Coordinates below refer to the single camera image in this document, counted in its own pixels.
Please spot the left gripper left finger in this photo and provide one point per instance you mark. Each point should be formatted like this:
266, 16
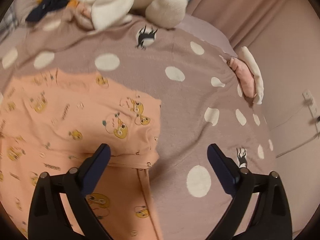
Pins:
47, 216

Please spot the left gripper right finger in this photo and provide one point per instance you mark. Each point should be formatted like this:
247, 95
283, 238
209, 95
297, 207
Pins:
271, 217

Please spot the peach cartoon print baby shirt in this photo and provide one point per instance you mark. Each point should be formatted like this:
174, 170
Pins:
53, 121

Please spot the mauve polka dot blanket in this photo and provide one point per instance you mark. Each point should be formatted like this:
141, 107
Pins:
201, 103

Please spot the pink folded garment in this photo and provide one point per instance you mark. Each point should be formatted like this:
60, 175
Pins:
244, 75

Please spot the white folded cloth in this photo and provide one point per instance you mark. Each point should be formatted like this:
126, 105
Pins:
246, 56

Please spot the pink curtain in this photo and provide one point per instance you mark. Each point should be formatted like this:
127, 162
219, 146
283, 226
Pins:
241, 21

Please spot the navy blue garment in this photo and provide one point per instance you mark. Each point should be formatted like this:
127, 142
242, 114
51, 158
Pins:
44, 8

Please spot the white plush goose toy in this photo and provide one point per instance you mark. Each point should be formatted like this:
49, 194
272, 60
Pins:
102, 14

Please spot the wall power socket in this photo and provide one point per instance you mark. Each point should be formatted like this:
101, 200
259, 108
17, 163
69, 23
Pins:
311, 103

